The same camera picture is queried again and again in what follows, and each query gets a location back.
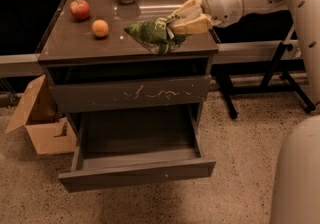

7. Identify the grey drawer cabinet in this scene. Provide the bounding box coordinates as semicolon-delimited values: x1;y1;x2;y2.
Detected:
39;0;217;129

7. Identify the cardboard box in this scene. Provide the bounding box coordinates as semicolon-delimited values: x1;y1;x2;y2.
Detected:
5;75;77;155

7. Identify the open grey lower drawer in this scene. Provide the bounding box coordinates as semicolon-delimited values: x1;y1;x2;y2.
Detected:
59;103;215;192

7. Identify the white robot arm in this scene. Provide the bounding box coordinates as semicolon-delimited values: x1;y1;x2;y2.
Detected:
175;0;320;224

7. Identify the scratched grey middle drawer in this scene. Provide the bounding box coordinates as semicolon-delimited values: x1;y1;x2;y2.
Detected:
50;75;211;113

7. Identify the red apple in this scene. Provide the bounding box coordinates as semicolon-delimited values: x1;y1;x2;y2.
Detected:
69;0;90;20

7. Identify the orange fruit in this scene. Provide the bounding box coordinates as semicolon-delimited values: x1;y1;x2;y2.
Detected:
92;20;109;38

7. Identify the green jalapeno chip bag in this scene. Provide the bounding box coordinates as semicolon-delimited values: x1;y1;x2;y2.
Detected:
124;15;187;55

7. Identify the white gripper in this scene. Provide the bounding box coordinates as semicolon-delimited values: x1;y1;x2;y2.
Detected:
170;0;244;35

